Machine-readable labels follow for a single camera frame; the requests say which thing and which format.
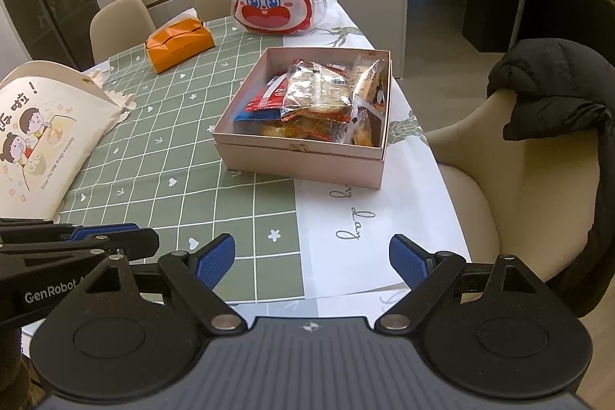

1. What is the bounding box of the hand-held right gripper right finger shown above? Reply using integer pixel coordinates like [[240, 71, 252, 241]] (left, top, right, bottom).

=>
[[375, 233, 549, 331]]

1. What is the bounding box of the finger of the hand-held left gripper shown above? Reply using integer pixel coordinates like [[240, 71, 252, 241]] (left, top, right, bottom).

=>
[[58, 228, 160, 263], [0, 220, 140, 244]]

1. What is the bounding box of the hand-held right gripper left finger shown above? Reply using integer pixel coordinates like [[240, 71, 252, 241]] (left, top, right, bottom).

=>
[[84, 233, 243, 331]]

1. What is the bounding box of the pink cardboard box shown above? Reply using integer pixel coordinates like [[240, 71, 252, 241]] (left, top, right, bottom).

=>
[[213, 46, 394, 191]]

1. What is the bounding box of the blue snack packet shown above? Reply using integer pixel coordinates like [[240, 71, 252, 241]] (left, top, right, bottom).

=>
[[234, 110, 284, 123]]

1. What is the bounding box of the gold panda snack packet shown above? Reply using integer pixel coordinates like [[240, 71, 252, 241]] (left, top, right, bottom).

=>
[[259, 118, 349, 143]]

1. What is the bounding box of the red snack packet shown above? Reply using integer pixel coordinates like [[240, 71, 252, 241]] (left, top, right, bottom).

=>
[[245, 76, 289, 113]]

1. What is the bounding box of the clear rice cracker packet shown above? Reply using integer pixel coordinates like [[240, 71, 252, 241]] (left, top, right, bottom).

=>
[[281, 59, 356, 120]]

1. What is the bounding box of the green checked tablecloth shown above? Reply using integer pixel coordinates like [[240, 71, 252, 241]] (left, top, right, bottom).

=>
[[29, 0, 474, 334]]

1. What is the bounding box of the cream printed tote bag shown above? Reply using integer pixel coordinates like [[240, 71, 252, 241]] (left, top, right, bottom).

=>
[[0, 60, 138, 221]]

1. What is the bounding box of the orange tissue box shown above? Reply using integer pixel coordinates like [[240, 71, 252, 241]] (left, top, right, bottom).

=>
[[145, 8, 215, 73]]

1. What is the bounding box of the black padded jacket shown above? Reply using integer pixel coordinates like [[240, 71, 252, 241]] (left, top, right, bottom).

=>
[[487, 38, 615, 319]]

